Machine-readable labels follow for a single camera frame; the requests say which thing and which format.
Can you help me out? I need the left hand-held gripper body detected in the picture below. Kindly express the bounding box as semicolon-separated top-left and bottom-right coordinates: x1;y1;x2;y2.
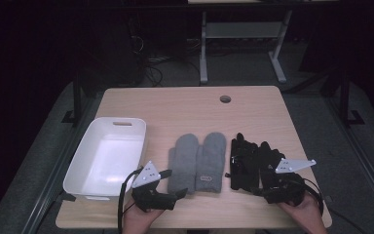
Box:
131;160;178;213

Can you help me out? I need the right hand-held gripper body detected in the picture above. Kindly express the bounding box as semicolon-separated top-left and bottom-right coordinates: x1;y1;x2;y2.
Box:
262;158;318;207

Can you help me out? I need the grey knit mitten with label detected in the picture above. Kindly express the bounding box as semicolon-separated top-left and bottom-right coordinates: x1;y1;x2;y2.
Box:
194;131;227;193

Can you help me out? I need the white plastic bin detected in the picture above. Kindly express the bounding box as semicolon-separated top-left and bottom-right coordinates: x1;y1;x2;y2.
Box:
62;116;147;201

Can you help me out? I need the person's left hand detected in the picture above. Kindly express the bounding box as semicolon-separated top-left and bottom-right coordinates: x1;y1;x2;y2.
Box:
122;198;166;234

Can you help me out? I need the person's right hand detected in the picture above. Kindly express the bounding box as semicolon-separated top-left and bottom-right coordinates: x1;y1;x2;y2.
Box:
277;192;327;234

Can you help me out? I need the black device on table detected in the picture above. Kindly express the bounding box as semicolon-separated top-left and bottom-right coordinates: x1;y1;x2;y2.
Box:
225;132;261;193

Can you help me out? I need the black metal stand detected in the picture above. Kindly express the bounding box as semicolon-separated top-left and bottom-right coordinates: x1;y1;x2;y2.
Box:
60;62;86;127
336;62;366;128

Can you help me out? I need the right hand-held gripper cable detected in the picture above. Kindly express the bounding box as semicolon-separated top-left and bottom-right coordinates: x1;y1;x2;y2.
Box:
300;176;325;216

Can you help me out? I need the black floor cable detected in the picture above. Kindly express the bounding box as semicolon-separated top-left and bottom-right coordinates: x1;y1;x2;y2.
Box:
329;208;366;234

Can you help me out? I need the bundle of floor cables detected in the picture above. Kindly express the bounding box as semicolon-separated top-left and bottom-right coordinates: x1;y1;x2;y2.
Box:
127;18;203;88

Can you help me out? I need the white metal desk frame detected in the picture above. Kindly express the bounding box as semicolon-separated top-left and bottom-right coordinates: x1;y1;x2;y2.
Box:
199;9;294;86

